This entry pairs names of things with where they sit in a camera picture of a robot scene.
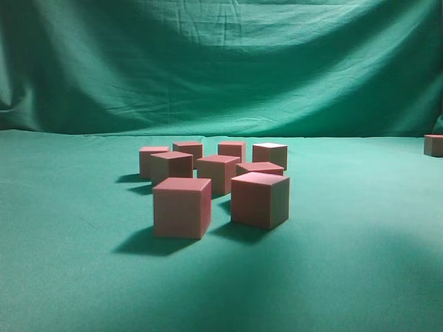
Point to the green cloth backdrop and cover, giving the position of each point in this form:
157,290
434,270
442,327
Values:
351,87

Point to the pink cube placed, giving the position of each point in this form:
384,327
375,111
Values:
196,149

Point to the pink cube row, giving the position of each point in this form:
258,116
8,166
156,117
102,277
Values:
219,169
145,156

